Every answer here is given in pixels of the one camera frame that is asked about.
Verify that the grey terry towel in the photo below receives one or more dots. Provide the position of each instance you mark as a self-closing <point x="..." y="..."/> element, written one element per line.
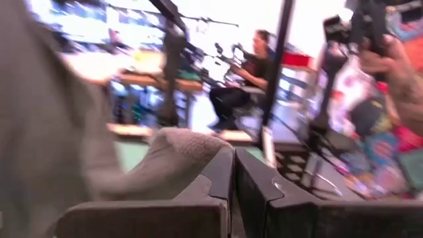
<point x="49" y="132"/>

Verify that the person's hand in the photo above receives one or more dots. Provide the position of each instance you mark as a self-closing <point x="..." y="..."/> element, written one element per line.
<point x="403" y="82"/>

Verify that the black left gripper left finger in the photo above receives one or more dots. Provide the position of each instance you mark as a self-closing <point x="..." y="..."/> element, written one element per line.
<point x="148" y="221"/>

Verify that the person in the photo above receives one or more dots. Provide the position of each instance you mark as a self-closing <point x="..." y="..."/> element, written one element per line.
<point x="257" y="67"/>

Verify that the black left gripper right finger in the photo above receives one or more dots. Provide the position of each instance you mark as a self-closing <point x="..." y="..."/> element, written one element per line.
<point x="330" y="221"/>

